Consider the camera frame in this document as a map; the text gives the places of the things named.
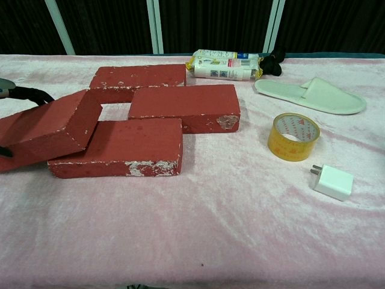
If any red brick with chipped corner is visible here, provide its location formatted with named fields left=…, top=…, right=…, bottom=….
left=128, top=84, right=242, bottom=134

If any black cloth piece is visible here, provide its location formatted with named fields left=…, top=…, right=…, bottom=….
left=259, top=50, right=287, bottom=76

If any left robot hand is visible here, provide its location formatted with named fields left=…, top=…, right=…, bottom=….
left=0, top=77, right=56, bottom=160

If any red brick with chipped side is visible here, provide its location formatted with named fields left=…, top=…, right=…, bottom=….
left=47, top=118, right=184, bottom=179

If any white partition post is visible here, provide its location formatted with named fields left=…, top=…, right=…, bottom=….
left=146, top=0, right=165, bottom=55
left=44, top=0, right=76, bottom=55
left=262, top=0, right=286, bottom=54

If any white disposable slipper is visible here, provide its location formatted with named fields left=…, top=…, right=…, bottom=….
left=254, top=76, right=368, bottom=116

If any white plug charger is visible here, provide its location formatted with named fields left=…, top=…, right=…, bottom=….
left=309, top=163, right=354, bottom=202

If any pink fluffy table cloth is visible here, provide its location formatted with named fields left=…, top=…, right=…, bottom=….
left=0, top=53, right=385, bottom=289

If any yellow packing tape roll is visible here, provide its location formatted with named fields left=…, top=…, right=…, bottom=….
left=267, top=113, right=321, bottom=162

